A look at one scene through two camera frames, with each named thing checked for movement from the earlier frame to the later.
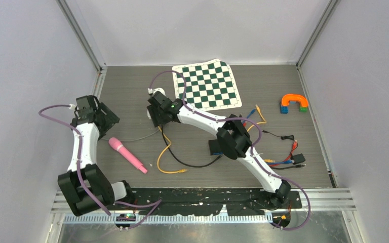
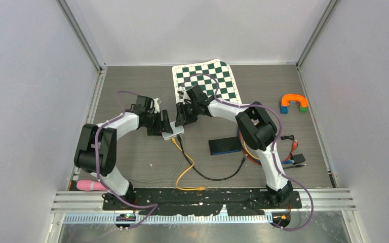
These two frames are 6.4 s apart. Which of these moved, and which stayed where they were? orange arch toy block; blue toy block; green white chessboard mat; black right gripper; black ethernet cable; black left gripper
Moved: black left gripper; black right gripper
Stayed: green white chessboard mat; orange arch toy block; blue toy block; black ethernet cable
